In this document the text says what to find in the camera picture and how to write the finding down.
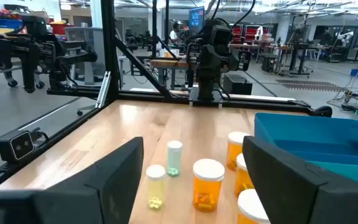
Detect computer monitor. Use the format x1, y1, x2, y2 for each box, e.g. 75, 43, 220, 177
188, 6, 206, 37

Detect blue plastic bin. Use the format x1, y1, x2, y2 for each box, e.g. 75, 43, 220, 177
254, 112, 358, 168

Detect grey office chair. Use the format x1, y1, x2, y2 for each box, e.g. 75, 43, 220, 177
64, 26, 106, 116

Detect large orange pill bottle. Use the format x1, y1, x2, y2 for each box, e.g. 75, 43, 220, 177
192, 158, 226, 213

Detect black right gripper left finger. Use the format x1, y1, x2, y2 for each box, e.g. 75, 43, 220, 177
47, 136, 145, 224

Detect dark floor mat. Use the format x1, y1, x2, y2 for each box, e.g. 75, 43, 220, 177
275, 78, 345, 93

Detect red storage bins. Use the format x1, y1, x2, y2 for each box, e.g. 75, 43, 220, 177
231, 25, 265, 44

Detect blue storage crate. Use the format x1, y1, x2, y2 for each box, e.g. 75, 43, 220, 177
0, 18, 23, 30

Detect black aluminium table frame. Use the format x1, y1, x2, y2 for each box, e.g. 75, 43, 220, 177
0, 0, 323, 190

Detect black frame foot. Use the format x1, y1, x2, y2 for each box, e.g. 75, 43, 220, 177
310, 105, 333, 119

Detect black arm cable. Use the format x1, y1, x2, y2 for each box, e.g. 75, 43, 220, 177
231, 0, 257, 29
209, 0, 222, 20

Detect slim yellow pill bottle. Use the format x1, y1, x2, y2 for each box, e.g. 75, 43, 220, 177
145, 164, 167, 212

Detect slim green pill bottle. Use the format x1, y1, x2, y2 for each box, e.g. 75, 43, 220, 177
166, 139, 183, 178

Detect black box on floor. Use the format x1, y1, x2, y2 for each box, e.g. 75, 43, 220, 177
222, 73, 254, 96

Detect person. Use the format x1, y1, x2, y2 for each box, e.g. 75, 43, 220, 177
168, 22, 181, 45

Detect red container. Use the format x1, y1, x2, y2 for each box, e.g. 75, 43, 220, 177
48, 21, 75, 35

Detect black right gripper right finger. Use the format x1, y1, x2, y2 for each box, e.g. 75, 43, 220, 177
242, 135, 328, 224

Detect black table-level camera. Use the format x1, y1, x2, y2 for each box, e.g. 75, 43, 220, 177
0, 129, 35, 163

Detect black camera cable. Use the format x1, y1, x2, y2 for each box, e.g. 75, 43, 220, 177
30, 127, 50, 141

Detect silver metal bracket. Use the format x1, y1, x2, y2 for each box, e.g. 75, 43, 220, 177
94, 71, 112, 110

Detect wooden background table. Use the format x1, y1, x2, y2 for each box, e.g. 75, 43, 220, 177
149, 58, 199, 91

